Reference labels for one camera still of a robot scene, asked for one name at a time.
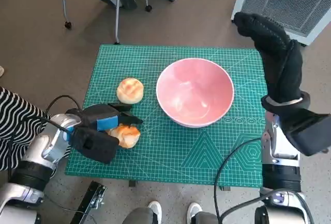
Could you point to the pink bowl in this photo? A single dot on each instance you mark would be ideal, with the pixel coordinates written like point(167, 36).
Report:
point(194, 92)

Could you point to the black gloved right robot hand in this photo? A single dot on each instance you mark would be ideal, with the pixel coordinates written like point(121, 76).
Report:
point(282, 63)

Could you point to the white cabinet with mesh grille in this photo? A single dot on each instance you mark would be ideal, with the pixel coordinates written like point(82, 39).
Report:
point(284, 1)

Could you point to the pale shoe tip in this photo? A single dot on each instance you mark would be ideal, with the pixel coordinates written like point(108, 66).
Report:
point(1, 71)

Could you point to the long orange bread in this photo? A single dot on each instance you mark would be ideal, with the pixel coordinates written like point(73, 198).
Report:
point(128, 136)

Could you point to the black metal bracket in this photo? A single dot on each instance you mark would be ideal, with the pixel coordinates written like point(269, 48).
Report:
point(88, 203)

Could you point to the round pale bread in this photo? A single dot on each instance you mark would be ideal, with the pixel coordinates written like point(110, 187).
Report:
point(130, 90)

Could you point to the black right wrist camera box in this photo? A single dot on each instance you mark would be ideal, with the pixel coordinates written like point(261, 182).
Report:
point(307, 133)

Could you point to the person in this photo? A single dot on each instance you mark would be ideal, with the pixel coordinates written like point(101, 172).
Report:
point(15, 115)

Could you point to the green cutting mat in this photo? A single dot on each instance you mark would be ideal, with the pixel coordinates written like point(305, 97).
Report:
point(155, 151)

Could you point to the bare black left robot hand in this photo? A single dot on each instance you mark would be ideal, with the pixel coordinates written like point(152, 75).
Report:
point(103, 114)

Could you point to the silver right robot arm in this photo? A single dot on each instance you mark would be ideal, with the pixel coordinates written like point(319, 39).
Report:
point(279, 172)

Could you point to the grey wheeled chair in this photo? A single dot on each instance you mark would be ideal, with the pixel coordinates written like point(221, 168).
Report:
point(117, 14)

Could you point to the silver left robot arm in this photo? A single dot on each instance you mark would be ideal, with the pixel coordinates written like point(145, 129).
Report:
point(38, 151)

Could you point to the grey trouser leg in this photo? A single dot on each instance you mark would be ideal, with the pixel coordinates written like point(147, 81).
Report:
point(137, 216)
point(207, 218)

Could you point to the white shoe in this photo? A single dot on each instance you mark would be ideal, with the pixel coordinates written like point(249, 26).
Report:
point(194, 208)
point(155, 208)

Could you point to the small black table clip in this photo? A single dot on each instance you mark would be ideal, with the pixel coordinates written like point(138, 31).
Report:
point(132, 183)

